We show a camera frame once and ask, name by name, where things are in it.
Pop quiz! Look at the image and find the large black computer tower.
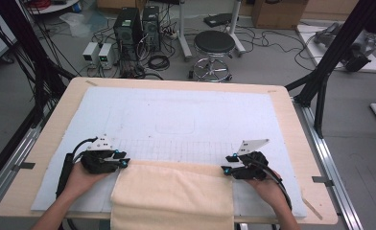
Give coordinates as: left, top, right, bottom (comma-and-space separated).
113, 7, 143, 78

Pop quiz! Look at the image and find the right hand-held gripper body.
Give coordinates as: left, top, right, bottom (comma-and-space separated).
231, 138, 270, 182

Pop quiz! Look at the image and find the white grid mat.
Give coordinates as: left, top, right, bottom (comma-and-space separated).
31, 85, 308, 220

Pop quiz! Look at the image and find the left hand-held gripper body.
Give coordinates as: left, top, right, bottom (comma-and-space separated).
80, 133, 121, 175

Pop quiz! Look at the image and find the round white table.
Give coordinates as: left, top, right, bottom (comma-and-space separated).
26, 0, 82, 15

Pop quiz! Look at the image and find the white stand leg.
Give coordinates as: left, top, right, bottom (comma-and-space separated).
176, 0, 194, 62
226, 0, 247, 58

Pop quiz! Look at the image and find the white floor board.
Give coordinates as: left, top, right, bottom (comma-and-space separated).
295, 23, 376, 74

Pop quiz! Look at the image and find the black floor cable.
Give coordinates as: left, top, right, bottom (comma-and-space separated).
240, 25, 316, 72

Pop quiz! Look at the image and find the white power supply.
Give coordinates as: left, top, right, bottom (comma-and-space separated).
82, 41, 100, 65
98, 42, 118, 69

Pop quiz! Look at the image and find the grey metal bracket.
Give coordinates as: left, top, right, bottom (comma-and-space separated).
12, 162, 36, 172
312, 175, 335, 188

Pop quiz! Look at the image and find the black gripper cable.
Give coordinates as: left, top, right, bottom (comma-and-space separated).
248, 157, 294, 213
55, 136, 100, 199

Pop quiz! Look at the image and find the cardboard box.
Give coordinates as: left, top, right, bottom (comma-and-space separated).
251, 0, 309, 31

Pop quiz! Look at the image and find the clear plastic bag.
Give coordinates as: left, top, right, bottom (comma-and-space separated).
59, 11, 93, 38

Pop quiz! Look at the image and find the small black computer tower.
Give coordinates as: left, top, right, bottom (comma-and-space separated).
141, 5, 162, 53

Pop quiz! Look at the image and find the coiled black cable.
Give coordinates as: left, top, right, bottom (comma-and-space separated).
147, 55, 171, 72

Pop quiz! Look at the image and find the black flat device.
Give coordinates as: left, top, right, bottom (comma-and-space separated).
203, 12, 234, 29

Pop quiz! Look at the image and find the black frame post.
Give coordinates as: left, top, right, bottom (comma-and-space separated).
0, 0, 77, 128
285, 0, 376, 139

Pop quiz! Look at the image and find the black round stool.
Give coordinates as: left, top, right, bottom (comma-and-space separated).
189, 30, 237, 83

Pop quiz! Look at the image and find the cream towel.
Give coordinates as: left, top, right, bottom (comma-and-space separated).
109, 159, 235, 230

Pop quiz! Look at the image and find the person's left hand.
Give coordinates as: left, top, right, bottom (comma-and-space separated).
61, 160, 114, 201

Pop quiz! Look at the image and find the person's right hand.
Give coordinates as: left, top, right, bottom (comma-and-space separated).
245, 171, 288, 209

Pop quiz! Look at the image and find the tan tape strip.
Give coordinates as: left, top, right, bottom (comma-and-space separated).
300, 195, 324, 221

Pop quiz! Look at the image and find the aluminium rail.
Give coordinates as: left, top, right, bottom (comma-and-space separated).
0, 104, 55, 219
293, 97, 364, 230

